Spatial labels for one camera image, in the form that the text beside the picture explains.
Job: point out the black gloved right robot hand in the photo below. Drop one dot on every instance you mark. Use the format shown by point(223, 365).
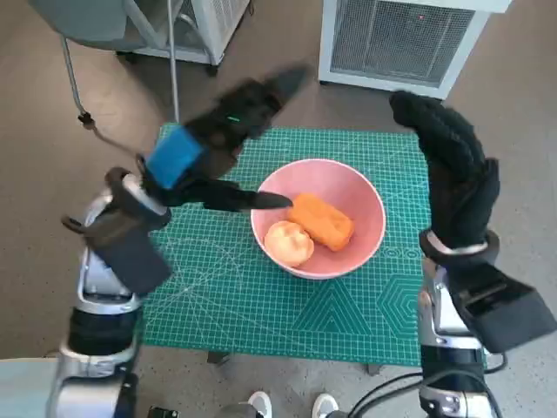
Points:
point(457, 187)

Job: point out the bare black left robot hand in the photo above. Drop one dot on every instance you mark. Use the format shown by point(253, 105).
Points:
point(174, 161)

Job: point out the pink bowl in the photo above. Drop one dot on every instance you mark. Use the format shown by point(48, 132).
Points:
point(330, 183)

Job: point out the oblong toy bread loaf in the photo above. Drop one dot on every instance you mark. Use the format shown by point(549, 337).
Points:
point(322, 220)

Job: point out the round toy bread bun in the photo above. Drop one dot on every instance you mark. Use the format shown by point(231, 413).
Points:
point(287, 244)

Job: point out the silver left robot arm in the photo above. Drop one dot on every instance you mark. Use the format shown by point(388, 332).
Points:
point(100, 283)

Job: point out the thin metal pole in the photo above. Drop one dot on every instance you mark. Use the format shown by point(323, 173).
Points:
point(174, 65)

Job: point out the white cabinet on casters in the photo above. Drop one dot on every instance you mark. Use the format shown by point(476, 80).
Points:
point(217, 26)

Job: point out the green cutting mat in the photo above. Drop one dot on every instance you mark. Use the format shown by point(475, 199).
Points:
point(226, 296)

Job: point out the large white mesh cabinet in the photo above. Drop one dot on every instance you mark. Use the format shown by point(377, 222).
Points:
point(391, 43)

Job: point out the grey chair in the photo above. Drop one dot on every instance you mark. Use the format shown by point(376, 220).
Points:
point(82, 17)

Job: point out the small black box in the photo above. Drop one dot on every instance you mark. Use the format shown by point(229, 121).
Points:
point(163, 412)

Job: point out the white shoe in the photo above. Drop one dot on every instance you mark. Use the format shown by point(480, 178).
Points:
point(261, 405)
point(325, 405)

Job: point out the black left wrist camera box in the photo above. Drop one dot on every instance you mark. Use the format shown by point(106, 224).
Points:
point(130, 261)

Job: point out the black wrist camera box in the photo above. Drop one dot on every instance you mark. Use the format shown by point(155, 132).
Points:
point(130, 261)
point(509, 309)

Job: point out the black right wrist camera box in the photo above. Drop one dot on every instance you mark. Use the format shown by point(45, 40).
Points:
point(509, 309)

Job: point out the grey table foot bracket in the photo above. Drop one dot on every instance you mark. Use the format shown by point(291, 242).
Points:
point(375, 368)

